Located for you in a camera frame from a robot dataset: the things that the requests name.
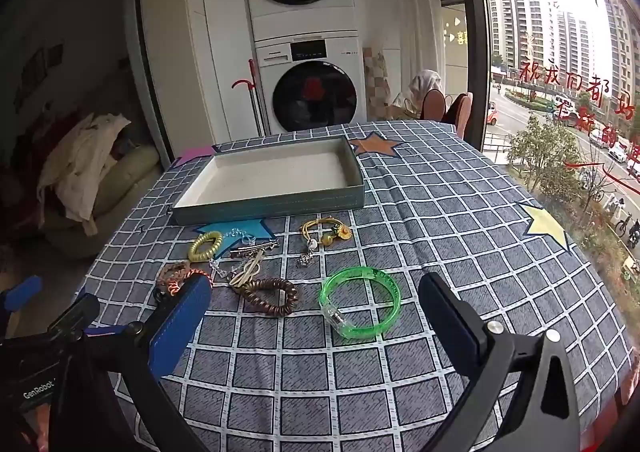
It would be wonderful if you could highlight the white cabinet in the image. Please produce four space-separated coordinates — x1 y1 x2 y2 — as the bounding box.
136 0 253 160

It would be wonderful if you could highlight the brown braided bracelet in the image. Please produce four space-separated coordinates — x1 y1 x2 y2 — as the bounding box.
159 262 193 285

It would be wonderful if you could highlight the cream sofa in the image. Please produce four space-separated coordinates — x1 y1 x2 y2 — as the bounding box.
40 144 162 259

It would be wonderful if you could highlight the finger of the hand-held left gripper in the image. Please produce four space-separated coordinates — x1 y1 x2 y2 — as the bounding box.
0 275 44 329
46 293 128 340

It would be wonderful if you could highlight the cream cord bracelet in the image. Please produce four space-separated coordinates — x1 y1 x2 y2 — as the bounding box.
229 252 265 289

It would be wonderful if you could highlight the checkered board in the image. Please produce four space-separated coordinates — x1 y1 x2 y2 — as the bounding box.
362 48 391 121

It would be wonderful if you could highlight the grey-green cardboard box tray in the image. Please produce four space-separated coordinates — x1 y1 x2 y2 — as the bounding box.
170 134 366 227

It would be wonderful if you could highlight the grey checked tablecloth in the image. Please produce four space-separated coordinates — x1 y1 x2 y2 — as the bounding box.
75 121 636 452

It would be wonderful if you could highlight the green translucent bangle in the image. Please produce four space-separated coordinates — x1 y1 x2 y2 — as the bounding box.
319 266 401 344

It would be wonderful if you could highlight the yellow spiral hair tie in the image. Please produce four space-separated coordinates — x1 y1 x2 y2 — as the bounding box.
188 231 224 263

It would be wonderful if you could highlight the gold cord bracelet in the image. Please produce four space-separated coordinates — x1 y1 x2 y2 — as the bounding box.
299 219 354 253

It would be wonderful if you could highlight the clear crystal bead bracelet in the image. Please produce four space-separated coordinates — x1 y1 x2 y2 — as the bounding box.
209 228 257 283

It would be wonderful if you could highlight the white cloth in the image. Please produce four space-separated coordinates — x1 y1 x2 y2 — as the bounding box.
404 69 444 107

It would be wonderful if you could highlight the pink chair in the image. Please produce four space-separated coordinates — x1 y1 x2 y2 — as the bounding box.
446 92 474 141

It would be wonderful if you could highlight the brown spiral hair tie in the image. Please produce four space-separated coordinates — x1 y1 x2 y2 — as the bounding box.
242 278 300 318

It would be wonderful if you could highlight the orange spiral hair tie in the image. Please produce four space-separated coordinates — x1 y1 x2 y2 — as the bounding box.
155 268 215 303

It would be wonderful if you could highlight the pile of light clothes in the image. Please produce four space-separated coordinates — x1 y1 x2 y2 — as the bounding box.
37 112 132 235

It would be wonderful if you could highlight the white washing machine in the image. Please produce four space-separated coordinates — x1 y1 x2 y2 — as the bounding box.
254 34 367 137

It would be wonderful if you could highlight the beige bag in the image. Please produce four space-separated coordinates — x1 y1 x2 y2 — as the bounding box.
389 99 426 122

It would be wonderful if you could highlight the red mop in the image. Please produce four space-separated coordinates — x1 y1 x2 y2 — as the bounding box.
232 58 267 137

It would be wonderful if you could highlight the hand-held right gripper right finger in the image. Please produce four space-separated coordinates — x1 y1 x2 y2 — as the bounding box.
419 273 627 452

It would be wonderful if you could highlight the black hair clip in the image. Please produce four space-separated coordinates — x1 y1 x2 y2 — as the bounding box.
230 241 281 259

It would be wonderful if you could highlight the orange chair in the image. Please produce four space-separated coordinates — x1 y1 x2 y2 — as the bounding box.
421 89 447 123

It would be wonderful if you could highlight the black window frame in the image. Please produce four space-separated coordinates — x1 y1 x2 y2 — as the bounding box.
447 0 493 153

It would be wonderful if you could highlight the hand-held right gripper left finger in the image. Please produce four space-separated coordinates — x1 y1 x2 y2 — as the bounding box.
50 274 213 452

